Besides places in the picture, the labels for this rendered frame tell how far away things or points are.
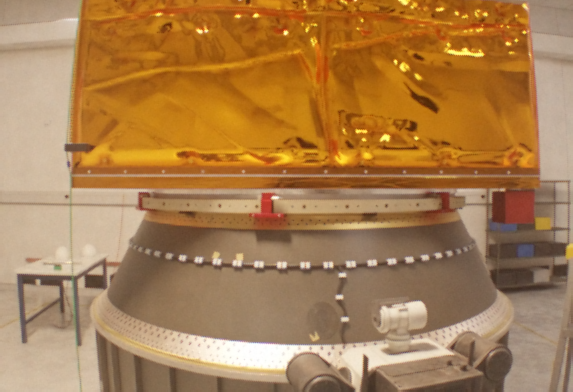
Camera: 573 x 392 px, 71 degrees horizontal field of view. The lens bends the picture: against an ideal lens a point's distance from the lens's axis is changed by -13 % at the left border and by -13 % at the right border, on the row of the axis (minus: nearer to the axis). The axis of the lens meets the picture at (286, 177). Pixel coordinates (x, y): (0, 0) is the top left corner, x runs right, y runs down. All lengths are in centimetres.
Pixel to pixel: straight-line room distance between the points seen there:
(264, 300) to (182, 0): 119
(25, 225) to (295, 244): 698
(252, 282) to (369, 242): 45
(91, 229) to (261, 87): 627
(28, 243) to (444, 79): 740
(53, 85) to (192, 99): 660
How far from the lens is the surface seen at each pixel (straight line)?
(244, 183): 172
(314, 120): 171
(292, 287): 158
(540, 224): 813
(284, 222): 166
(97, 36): 194
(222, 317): 161
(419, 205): 181
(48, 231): 807
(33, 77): 845
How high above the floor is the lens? 175
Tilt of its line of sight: 2 degrees up
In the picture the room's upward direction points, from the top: straight up
